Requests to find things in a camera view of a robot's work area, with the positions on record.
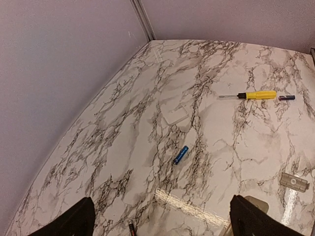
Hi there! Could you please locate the right aluminium corner post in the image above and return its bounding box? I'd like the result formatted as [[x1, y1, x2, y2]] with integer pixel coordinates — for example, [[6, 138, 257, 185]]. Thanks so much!
[[130, 0, 156, 42]]

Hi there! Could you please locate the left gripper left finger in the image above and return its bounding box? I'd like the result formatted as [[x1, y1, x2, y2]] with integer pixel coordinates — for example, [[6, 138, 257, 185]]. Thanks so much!
[[30, 197, 95, 236]]

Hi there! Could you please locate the blue battery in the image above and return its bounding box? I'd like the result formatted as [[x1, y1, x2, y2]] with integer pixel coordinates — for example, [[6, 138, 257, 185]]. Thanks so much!
[[173, 146, 189, 165]]

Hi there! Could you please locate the aluminium front rail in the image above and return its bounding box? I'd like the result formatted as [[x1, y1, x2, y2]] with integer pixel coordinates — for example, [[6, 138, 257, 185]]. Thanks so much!
[[310, 48, 315, 60]]

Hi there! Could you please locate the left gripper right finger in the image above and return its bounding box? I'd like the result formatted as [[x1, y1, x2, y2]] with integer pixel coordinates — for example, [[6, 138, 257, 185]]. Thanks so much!
[[230, 195, 299, 236]]

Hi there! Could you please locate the small white remote control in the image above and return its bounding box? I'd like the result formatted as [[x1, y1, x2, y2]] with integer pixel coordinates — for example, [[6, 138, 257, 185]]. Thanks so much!
[[219, 196, 269, 236]]

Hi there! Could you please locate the grey battery cover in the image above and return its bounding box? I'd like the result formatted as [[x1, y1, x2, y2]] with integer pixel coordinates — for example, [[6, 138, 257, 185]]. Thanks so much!
[[280, 173, 310, 193]]

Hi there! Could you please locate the yellow handled screwdriver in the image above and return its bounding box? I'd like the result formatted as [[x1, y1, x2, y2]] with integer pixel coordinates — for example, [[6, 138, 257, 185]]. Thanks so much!
[[219, 90, 277, 100]]

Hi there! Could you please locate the purple pink battery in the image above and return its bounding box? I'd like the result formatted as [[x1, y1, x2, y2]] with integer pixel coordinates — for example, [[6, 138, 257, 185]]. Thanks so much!
[[279, 95, 295, 101]]

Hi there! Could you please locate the black battery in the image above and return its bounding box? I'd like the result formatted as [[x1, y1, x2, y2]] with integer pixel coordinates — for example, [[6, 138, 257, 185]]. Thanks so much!
[[128, 220, 137, 236]]

